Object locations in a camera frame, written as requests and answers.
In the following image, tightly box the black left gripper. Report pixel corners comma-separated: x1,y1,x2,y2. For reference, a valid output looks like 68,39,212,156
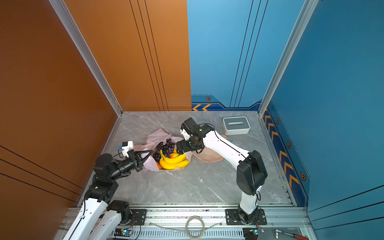
110,150,153,183

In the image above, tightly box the pink plastic bag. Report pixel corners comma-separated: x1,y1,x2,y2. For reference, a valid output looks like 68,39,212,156
134,129,191,172

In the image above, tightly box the dark purple grape bunch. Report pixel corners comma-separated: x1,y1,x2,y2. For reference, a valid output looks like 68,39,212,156
153,138,176,162

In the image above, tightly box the yellow banana bunch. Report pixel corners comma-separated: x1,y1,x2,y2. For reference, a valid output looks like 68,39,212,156
160,151,190,171

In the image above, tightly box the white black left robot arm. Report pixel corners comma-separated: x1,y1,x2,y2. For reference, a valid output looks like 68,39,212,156
64,150,153,240

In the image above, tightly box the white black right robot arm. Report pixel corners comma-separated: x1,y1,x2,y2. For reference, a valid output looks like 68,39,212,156
177,118,268,226

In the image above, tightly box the beige fruit plate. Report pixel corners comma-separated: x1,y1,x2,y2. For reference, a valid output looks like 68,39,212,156
192,147,224,163

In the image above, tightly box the white grey tissue box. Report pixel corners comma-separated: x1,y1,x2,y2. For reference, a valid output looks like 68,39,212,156
223,116,251,136

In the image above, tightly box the green circuit board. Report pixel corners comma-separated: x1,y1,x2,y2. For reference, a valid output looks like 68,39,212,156
113,228,134,238

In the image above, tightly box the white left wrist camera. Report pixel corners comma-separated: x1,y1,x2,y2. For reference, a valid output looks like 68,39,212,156
118,141,134,159

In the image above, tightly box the aluminium front rail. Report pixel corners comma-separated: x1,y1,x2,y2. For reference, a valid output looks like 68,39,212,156
130,204,312,240

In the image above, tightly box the coiled clear cable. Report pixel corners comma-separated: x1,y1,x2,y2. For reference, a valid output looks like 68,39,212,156
148,215,224,240

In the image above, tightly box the red handled tool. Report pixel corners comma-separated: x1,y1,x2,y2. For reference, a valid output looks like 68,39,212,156
273,229,309,240

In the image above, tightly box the aluminium corner post left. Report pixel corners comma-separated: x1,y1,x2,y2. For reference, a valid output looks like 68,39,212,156
48,0,124,116

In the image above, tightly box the aluminium corner post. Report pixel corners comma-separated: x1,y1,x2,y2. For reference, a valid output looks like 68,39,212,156
258,0,319,116
48,0,124,116

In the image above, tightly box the aluminium corner post right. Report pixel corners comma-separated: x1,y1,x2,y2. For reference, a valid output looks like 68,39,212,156
258,0,319,116

